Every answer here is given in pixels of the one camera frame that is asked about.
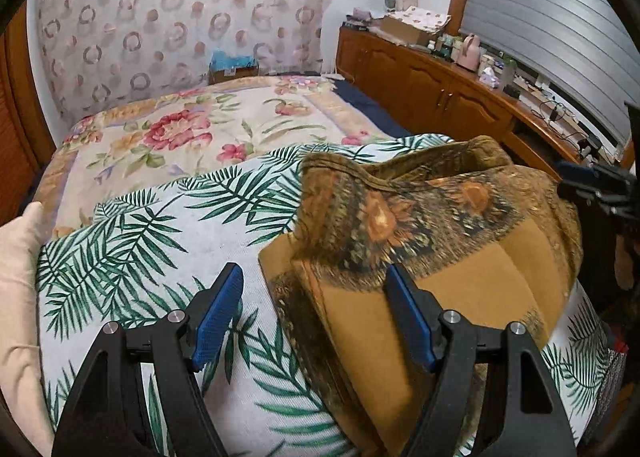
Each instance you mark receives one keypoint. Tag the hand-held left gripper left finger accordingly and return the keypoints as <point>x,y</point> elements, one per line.
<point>217,317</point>

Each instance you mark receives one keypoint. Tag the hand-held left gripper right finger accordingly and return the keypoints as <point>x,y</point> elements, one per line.
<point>410,317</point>

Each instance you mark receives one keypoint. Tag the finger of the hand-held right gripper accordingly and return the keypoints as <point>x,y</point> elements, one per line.
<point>575,179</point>

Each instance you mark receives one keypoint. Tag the brown paisley print garment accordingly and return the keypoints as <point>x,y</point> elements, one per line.
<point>450,247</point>

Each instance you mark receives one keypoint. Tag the person's right hand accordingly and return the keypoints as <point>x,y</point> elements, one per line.
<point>627,262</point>

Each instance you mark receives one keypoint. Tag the palm leaf print sheet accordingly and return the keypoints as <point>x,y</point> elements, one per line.
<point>150,247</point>

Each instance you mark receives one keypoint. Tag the white tissue box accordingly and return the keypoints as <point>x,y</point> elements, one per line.
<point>489,78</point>

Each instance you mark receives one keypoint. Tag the grey window blinds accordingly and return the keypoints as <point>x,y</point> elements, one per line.
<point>540,27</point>

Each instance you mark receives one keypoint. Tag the pink kettle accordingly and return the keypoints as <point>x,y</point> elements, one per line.
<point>470,53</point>

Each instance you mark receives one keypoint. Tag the wooden cabinet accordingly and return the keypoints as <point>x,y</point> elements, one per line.
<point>425,82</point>

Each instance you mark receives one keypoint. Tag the floral blanket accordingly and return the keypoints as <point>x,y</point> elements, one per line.
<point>200,137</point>

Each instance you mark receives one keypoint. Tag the white pillow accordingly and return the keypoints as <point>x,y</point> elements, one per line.
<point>20,287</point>

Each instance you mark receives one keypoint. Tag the dark patterned cloth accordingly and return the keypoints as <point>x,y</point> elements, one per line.
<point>612,387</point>

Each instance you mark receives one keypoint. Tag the navy mattress sheet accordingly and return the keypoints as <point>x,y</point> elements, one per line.
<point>370,109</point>

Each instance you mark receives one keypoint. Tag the cardboard box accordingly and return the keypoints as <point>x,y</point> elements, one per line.
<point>400,32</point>

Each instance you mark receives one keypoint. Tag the blue box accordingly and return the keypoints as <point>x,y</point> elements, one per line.
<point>232,68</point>

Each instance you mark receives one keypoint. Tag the circle pattern sheer curtain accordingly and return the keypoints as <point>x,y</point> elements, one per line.
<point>175,12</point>

